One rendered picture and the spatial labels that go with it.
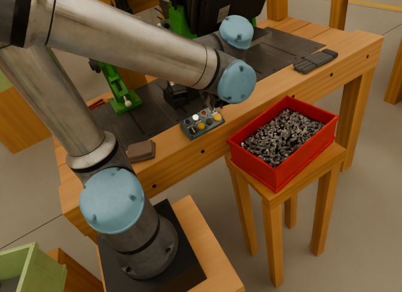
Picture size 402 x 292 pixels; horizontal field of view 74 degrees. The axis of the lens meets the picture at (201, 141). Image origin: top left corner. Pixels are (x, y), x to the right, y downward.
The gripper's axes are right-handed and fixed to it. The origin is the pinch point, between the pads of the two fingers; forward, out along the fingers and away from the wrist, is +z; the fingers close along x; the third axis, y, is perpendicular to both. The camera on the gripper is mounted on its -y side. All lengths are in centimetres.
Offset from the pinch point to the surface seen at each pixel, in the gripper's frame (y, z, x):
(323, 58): -8, 7, 58
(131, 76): -45, 40, -17
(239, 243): 51, 88, 13
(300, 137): 22.1, 0.8, 24.9
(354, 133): 20, 53, 95
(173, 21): -35.9, -0.7, 0.3
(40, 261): 29, 7, -61
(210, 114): 0.5, 9.6, 1.9
